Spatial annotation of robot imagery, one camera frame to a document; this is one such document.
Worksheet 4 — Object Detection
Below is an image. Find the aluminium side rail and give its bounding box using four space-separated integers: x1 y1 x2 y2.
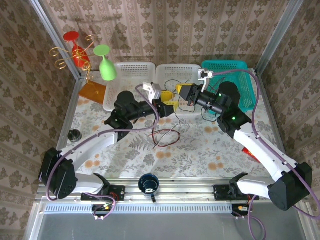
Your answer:
56 74 85 151
256 71 286 153

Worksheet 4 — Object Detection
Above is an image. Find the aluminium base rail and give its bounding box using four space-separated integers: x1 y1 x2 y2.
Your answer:
34 176 278 202

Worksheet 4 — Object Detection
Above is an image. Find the teal perforated plastic basket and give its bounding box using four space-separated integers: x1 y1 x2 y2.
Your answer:
201 59 257 116

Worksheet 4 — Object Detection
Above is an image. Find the red plastic wine glass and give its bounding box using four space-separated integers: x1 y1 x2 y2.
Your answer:
62 31 90 68

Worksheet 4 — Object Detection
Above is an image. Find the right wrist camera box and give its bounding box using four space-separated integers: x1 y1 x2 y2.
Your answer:
197 69 215 91

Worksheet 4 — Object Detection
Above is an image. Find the green plastic wine glass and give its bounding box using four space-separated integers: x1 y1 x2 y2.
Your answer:
93 44 118 81

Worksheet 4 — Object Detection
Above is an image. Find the bundle of black cables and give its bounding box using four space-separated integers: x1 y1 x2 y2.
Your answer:
152 109 182 150

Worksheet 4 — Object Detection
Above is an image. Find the white perforated plastic basket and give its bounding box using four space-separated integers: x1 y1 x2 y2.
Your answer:
102 61 157 112
155 63 205 117

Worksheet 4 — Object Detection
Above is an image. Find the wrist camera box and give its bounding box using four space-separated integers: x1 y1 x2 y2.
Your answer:
197 69 215 91
142 81 163 101

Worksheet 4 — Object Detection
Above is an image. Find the gold wire stand orange base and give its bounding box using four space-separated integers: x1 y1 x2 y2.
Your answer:
49 34 108 105

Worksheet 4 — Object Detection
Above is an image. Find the dark blue mug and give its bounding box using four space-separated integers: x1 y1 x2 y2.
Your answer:
138 173 160 203

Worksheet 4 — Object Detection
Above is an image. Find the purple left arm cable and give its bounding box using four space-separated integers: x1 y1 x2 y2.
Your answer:
45 84 161 222

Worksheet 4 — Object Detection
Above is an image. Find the white slotted cable duct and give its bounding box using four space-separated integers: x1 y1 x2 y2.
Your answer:
43 202 234 215

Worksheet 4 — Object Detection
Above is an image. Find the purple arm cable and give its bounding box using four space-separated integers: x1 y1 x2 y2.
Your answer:
45 84 161 222
212 69 320 240

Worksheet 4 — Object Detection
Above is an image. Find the floral print tablecloth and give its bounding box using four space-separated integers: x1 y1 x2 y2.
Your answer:
57 96 278 180

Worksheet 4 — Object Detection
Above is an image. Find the aluminium frame post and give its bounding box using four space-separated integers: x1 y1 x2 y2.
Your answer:
28 0 85 80
254 0 305 73

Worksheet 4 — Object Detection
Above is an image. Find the black connector block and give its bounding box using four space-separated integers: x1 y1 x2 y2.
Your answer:
91 203 116 218
231 203 251 218

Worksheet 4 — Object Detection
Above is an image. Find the red snack packet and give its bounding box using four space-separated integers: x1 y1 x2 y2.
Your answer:
241 147 261 162

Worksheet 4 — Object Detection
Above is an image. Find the grey metal panel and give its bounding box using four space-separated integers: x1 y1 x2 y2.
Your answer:
24 201 320 240

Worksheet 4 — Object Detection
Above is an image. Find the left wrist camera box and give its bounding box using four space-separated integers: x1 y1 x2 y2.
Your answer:
142 81 163 101

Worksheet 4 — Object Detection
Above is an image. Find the black right wrist wire loop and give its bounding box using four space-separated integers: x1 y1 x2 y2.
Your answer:
200 99 219 123

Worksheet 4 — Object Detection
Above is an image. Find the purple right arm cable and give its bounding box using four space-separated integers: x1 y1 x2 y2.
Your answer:
212 69 320 240

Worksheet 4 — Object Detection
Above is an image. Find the thin red cable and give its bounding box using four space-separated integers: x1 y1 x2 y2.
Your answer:
149 129 181 148
208 76 226 97

